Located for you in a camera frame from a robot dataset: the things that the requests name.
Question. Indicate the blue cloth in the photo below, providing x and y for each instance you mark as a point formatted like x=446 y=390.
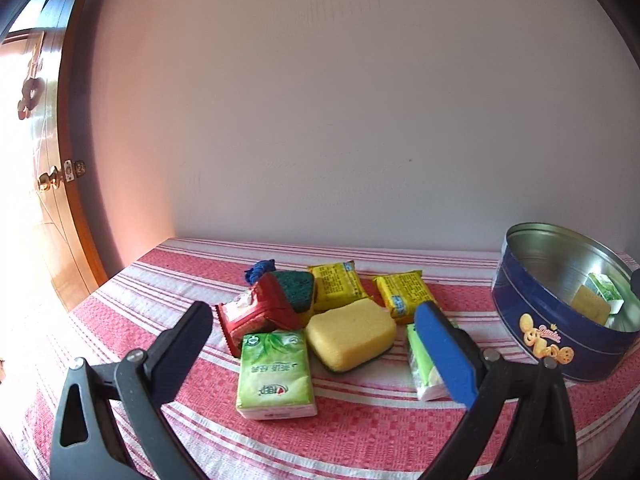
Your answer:
x=253 y=274

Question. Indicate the red door ornament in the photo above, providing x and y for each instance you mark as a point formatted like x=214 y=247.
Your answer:
x=32 y=91

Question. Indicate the red snack packet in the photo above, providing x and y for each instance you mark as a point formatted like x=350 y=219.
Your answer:
x=262 y=308

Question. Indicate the brass door knob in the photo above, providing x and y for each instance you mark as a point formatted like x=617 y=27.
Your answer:
x=50 y=180

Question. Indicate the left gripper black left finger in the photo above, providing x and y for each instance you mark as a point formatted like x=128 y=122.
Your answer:
x=86 y=443

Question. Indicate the red white striped bedsheet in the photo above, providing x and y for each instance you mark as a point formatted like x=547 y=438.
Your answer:
x=370 y=423

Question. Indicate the wooden door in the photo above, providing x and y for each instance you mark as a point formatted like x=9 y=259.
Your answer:
x=44 y=48

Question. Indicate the yellow sponge green scourer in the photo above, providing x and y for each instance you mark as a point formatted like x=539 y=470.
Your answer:
x=346 y=337

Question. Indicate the green scourer sponge back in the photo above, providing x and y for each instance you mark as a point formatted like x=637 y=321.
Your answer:
x=298 y=288

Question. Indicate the yellow snack packet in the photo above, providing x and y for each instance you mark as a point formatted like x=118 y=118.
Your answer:
x=336 y=285
x=402 y=293

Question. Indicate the door latch plate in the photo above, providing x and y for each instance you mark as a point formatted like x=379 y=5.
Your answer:
x=73 y=169

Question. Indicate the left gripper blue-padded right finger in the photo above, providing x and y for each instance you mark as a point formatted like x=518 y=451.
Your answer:
x=541 y=440

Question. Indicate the green white tissue pack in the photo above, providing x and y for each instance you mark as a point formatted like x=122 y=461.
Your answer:
x=426 y=379

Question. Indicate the blue round cookie tin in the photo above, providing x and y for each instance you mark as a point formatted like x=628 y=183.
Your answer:
x=541 y=270

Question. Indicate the small yellow sponge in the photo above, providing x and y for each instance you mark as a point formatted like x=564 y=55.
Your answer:
x=591 y=305

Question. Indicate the green tea tissue pack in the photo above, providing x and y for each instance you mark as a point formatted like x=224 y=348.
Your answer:
x=275 y=378
x=606 y=289

